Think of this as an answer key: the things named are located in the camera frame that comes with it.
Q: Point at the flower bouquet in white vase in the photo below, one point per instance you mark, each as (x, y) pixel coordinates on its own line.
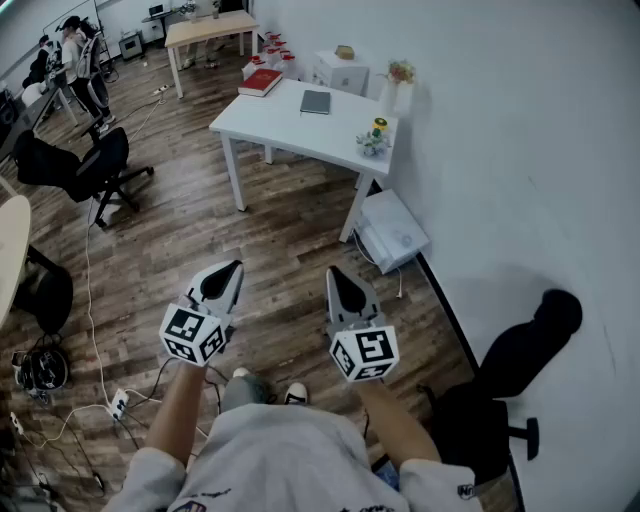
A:
(400, 72)

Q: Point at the white box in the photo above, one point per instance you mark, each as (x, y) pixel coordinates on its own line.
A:
(395, 230)

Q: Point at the person's left forearm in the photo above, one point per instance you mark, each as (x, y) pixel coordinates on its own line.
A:
(175, 415)

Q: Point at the black headset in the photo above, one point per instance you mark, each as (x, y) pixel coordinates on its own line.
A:
(42, 370)

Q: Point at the white table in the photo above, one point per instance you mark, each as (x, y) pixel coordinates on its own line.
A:
(280, 125)

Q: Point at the white power strip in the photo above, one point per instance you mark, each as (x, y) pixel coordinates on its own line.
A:
(160, 90)
(120, 402)

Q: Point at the person's left leg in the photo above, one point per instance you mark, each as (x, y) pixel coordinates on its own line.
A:
(242, 392)

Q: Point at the black standing desk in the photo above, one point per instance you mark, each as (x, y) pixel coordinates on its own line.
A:
(157, 17)

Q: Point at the person's grey sweatshirt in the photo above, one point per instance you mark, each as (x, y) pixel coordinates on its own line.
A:
(280, 465)

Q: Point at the person's right forearm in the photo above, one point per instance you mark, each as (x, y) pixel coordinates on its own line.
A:
(395, 425)

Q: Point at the small grey cabinet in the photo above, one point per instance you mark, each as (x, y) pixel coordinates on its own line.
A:
(131, 46)

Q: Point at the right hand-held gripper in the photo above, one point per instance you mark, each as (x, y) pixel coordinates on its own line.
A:
(365, 350)

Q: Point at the dark desk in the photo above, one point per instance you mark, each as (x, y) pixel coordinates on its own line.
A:
(30, 115)

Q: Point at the light wood table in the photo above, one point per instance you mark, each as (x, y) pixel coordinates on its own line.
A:
(210, 27)

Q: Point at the white water dispenser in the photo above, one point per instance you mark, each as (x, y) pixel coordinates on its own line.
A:
(340, 75)

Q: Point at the grey notebook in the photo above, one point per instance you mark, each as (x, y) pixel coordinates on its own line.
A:
(315, 102)

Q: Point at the black office chair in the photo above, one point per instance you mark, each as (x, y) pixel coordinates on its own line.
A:
(475, 425)
(75, 170)

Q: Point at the black round chair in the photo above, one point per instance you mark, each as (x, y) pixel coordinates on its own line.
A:
(47, 300)

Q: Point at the tan lidded box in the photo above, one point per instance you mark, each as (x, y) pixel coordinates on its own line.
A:
(344, 52)

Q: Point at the round beige table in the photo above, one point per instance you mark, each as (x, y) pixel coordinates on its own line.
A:
(10, 250)

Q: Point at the group of clear water jugs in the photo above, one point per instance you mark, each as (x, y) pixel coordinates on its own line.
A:
(272, 57)

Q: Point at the red hardcover book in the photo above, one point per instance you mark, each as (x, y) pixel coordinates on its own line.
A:
(260, 82)

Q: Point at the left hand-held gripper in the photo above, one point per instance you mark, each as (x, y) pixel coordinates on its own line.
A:
(192, 332)

